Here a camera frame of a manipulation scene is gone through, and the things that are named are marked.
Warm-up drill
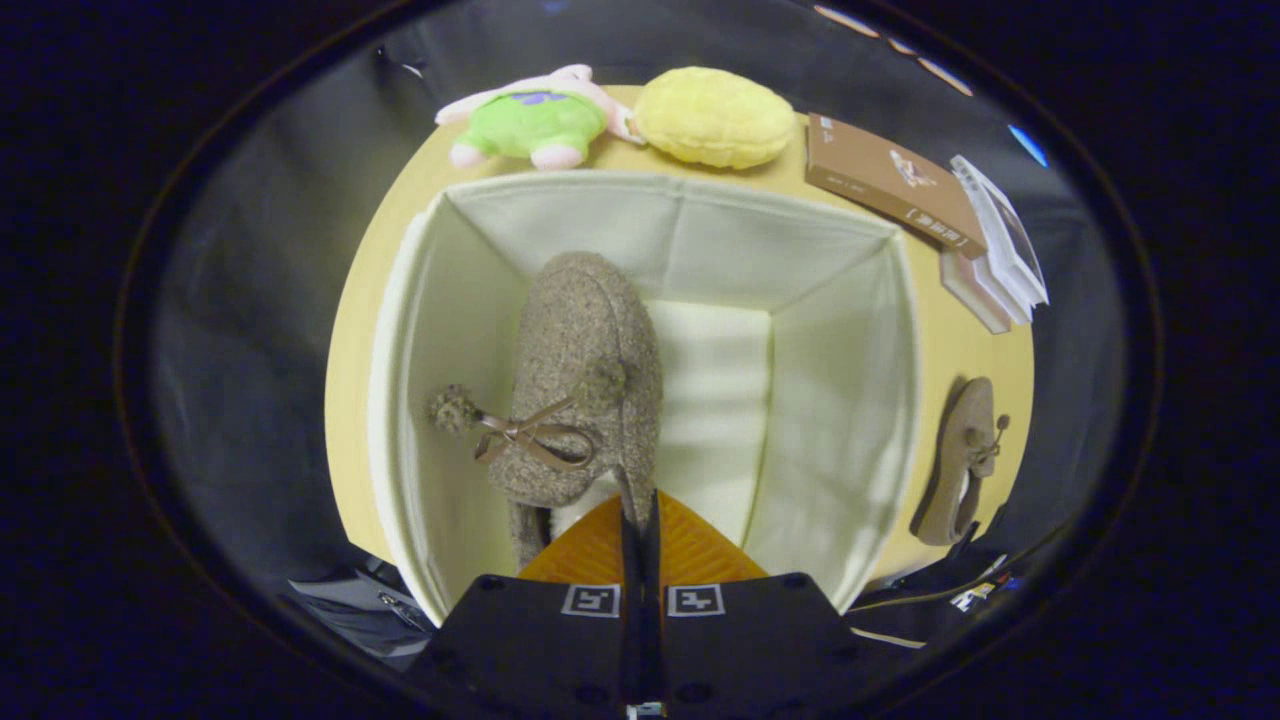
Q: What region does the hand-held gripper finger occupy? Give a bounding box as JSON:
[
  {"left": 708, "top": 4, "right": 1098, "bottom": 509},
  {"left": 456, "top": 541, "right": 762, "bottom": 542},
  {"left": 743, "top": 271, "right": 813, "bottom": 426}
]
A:
[
  {"left": 405, "top": 490, "right": 646, "bottom": 720},
  {"left": 645, "top": 488, "right": 881, "bottom": 716}
]

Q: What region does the beige fabric storage box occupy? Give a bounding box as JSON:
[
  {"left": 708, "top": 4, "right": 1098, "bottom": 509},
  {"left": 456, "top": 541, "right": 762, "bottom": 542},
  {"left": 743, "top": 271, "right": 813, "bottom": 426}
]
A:
[{"left": 365, "top": 168, "right": 921, "bottom": 626}]

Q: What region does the brown fuzzy shoe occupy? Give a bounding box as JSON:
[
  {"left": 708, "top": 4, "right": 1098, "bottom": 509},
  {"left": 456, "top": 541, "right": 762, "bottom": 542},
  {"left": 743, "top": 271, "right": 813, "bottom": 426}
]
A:
[
  {"left": 908, "top": 377, "right": 1011, "bottom": 547},
  {"left": 428, "top": 250, "right": 664, "bottom": 571}
]

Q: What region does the pale pink book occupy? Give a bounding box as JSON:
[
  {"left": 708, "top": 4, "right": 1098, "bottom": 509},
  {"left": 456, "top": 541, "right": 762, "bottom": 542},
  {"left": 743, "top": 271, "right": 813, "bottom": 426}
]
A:
[{"left": 940, "top": 248, "right": 1013, "bottom": 336}]

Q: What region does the plain white book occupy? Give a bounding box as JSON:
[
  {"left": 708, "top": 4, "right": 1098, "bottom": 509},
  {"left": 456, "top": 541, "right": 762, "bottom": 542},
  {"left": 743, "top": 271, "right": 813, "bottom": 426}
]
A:
[{"left": 968, "top": 252, "right": 1036, "bottom": 324}]

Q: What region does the green and pink plush toy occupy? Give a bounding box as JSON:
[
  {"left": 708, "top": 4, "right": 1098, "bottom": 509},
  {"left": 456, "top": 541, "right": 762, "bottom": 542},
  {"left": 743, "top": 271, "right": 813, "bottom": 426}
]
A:
[{"left": 435, "top": 65, "right": 641, "bottom": 171}]

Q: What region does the yellow plush toy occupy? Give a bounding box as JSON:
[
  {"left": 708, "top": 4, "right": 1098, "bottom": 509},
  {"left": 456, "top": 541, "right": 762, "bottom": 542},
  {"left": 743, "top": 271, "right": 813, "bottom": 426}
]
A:
[{"left": 633, "top": 66, "right": 797, "bottom": 171}]

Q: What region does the brown book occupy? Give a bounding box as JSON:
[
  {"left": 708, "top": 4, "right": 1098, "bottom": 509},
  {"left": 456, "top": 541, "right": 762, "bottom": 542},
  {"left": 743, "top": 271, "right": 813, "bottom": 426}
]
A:
[{"left": 805, "top": 112, "right": 989, "bottom": 261}]

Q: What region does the white book with portrait cover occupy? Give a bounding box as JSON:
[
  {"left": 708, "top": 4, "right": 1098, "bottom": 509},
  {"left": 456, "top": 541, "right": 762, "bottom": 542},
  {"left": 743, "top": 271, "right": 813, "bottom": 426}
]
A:
[{"left": 950, "top": 155, "right": 1049, "bottom": 306}]

